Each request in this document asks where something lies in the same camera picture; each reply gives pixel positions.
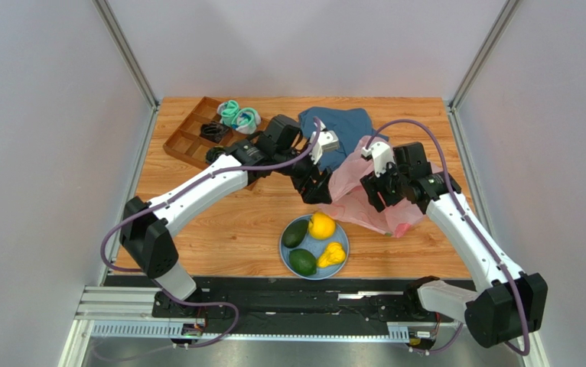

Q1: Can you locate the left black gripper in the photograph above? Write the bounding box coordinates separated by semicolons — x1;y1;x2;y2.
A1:
274;141;332;205

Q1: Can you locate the blue cloth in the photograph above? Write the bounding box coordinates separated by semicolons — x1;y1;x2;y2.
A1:
298;106;376;171

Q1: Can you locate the wooden compartment tray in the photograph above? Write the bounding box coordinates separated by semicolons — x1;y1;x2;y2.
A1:
163;96;247;170

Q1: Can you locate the aluminium corner post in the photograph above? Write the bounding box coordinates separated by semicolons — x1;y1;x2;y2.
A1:
93;0;161;109
448;0;523;112

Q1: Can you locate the left aluminium corner post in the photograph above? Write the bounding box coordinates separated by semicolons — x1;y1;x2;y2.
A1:
93;0;161;109

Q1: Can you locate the blue plate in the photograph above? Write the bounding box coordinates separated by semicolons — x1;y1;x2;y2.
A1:
278;214;350;281

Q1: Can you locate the green fake lime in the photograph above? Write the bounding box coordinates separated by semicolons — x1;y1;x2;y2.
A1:
288;248;317;277

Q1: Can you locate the yellow fake pear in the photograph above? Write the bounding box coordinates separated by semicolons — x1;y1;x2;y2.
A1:
317;242;347;268

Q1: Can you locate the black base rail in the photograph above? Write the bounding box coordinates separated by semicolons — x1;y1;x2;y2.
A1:
104;275;457;337

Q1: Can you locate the teal grey rolled sock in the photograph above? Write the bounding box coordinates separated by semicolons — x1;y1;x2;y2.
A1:
232;107;262;135

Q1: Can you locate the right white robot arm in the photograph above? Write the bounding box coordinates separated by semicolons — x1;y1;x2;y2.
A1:
360;142;548;356

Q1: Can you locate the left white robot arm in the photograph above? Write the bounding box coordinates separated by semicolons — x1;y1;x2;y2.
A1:
117;115;339;306

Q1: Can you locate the aluminium frame rail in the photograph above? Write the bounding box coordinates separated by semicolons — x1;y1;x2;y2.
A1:
59;276;548;366

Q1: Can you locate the teal white rolled sock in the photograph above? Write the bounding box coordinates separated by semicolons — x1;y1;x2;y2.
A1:
216;99;240;128

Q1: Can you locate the yellow fake lemon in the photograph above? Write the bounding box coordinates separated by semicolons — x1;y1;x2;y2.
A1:
308;212;337;240

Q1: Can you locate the green fake avocado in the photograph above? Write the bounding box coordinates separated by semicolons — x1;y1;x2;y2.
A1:
281;218;308;248

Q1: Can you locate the right aluminium corner post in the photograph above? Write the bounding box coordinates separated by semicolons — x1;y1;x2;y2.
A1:
448;0;523;112

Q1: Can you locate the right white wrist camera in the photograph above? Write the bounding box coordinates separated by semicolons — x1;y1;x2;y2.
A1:
361;141;396;177

